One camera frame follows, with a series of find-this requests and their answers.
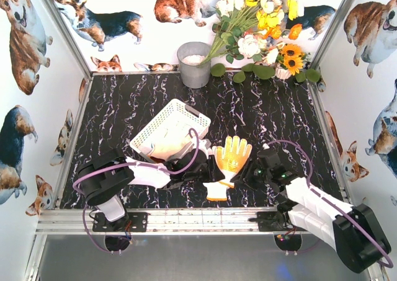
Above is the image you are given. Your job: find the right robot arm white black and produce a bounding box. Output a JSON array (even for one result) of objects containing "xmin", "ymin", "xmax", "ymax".
[{"xmin": 233, "ymin": 148, "xmax": 393, "ymax": 274}]

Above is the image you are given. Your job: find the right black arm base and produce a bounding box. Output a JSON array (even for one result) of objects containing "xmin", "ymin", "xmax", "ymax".
[{"xmin": 249, "ymin": 211, "xmax": 308, "ymax": 233}]

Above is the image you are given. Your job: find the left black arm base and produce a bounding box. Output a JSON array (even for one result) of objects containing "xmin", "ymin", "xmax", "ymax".
[{"xmin": 92, "ymin": 212, "xmax": 148, "ymax": 233}]

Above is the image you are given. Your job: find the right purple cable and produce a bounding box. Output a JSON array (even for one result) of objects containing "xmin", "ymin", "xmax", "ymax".
[{"xmin": 266, "ymin": 139, "xmax": 393, "ymax": 268}]

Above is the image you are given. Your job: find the white perforated storage basket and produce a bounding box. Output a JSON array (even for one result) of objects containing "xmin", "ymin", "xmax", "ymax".
[{"xmin": 130, "ymin": 99, "xmax": 211, "ymax": 163}]

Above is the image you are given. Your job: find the small sunflower pot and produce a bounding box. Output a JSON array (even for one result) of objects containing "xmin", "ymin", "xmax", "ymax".
[{"xmin": 275, "ymin": 43, "xmax": 311, "ymax": 80}]

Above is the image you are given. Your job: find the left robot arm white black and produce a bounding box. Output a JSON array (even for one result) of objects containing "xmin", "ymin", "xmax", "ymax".
[{"xmin": 73, "ymin": 140, "xmax": 225, "ymax": 225}]

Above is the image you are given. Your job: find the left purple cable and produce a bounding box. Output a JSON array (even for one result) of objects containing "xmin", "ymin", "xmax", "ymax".
[{"xmin": 73, "ymin": 128, "xmax": 200, "ymax": 254}]

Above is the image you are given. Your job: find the artificial flower bouquet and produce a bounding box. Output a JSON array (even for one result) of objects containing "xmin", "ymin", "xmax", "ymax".
[{"xmin": 202, "ymin": 0, "xmax": 305, "ymax": 65}]

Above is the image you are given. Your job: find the grey metal bucket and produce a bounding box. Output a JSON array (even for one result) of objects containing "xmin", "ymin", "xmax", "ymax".
[{"xmin": 177, "ymin": 42, "xmax": 211, "ymax": 89}]

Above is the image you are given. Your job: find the aluminium front rail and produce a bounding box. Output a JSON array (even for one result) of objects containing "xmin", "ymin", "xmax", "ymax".
[{"xmin": 35, "ymin": 207, "xmax": 282, "ymax": 235}]

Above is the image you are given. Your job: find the yellow dotted work glove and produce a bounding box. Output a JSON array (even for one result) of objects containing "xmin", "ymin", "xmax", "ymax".
[{"xmin": 212, "ymin": 135, "xmax": 252, "ymax": 188}]

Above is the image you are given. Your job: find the purple cable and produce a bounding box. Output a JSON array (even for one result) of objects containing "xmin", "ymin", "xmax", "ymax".
[
  {"xmin": 266, "ymin": 139, "xmax": 393, "ymax": 268},
  {"xmin": 73, "ymin": 128, "xmax": 200, "ymax": 254}
]

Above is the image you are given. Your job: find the white glove orange cuff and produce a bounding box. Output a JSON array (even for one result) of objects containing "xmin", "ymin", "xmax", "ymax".
[{"xmin": 203, "ymin": 182, "xmax": 229, "ymax": 202}]

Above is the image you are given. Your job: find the cream glove red cuff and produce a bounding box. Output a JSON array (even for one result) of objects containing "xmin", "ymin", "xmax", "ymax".
[{"xmin": 147, "ymin": 122, "xmax": 193, "ymax": 161}]

